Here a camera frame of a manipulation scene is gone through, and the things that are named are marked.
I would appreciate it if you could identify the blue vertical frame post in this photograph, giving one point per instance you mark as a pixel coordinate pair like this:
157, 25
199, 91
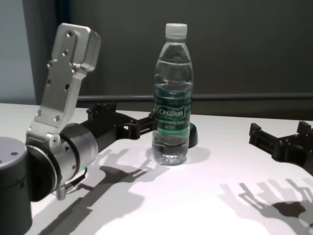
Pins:
62, 9

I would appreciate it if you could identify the grey horizontal rail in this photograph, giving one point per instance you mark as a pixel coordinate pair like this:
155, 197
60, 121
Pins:
122, 98

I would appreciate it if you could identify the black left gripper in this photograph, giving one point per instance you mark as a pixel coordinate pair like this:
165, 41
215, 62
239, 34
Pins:
107, 129

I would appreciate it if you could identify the green YES button black base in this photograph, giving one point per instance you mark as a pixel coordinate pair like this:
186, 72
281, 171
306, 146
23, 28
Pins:
194, 137

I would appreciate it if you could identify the clear water bottle green label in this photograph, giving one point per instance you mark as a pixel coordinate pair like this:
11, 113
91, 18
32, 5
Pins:
172, 98

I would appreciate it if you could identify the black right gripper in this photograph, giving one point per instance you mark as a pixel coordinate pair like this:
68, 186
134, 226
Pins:
296, 151

